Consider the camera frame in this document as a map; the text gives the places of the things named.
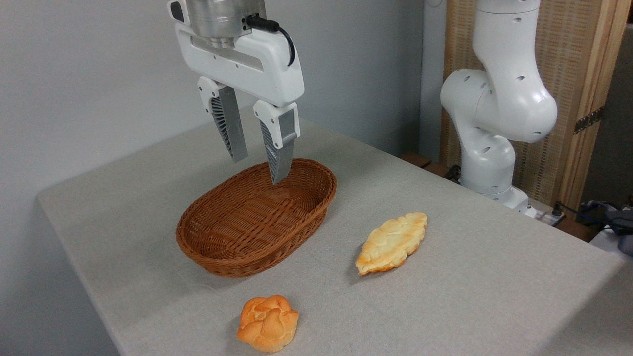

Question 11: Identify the brown oval wicker basket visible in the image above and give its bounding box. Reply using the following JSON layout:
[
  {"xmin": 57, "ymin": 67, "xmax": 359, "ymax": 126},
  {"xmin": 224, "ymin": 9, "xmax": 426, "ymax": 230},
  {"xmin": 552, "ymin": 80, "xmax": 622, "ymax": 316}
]
[{"xmin": 176, "ymin": 158, "xmax": 338, "ymax": 278}]

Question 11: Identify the dark metal screen hinge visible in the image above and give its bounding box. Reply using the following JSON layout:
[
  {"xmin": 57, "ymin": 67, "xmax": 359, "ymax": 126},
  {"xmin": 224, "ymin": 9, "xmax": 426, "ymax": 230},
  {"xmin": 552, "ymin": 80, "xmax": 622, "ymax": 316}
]
[{"xmin": 574, "ymin": 106, "xmax": 605, "ymax": 135}]

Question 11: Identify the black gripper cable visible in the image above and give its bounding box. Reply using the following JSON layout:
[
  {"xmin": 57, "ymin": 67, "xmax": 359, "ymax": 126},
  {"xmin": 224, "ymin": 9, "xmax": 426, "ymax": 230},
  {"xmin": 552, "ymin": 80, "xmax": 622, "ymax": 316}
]
[{"xmin": 246, "ymin": 15, "xmax": 296, "ymax": 67}]

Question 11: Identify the blue grey bag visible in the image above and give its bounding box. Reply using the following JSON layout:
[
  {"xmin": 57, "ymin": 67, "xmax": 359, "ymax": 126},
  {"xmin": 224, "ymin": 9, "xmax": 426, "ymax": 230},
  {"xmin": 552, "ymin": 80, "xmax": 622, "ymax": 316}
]
[{"xmin": 581, "ymin": 200, "xmax": 633, "ymax": 256}]

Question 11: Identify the black power cable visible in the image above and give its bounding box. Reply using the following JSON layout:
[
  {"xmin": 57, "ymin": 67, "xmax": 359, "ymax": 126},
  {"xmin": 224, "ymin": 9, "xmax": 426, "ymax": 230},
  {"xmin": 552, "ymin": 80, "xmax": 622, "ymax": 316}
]
[{"xmin": 550, "ymin": 200, "xmax": 633, "ymax": 234}]

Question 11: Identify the long braided bread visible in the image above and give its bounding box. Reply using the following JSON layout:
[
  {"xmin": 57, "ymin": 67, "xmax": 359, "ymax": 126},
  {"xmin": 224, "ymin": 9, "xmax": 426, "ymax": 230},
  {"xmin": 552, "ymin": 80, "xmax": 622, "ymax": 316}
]
[{"xmin": 355, "ymin": 212, "xmax": 428, "ymax": 276}]

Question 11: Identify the round knotted bread bun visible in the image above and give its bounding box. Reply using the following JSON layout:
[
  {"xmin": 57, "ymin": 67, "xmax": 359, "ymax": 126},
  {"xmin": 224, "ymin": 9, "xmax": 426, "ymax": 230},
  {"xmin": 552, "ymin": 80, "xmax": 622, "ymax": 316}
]
[{"xmin": 236, "ymin": 295, "xmax": 299, "ymax": 353}]

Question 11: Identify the wooden woven folding screen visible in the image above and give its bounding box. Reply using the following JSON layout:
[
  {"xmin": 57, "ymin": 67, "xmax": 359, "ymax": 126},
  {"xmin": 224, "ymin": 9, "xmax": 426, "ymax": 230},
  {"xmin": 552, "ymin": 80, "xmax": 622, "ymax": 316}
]
[{"xmin": 440, "ymin": 0, "xmax": 633, "ymax": 213}]

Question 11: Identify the grey tablecloth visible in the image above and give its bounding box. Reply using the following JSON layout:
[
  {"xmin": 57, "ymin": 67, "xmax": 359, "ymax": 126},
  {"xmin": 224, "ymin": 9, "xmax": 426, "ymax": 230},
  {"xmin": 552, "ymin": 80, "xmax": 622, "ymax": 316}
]
[{"xmin": 37, "ymin": 104, "xmax": 633, "ymax": 356}]

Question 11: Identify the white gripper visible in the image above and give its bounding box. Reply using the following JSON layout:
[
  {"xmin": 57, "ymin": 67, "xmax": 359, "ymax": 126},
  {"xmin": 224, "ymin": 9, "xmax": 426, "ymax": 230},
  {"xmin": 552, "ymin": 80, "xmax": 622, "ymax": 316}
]
[{"xmin": 167, "ymin": 0, "xmax": 305, "ymax": 185}]

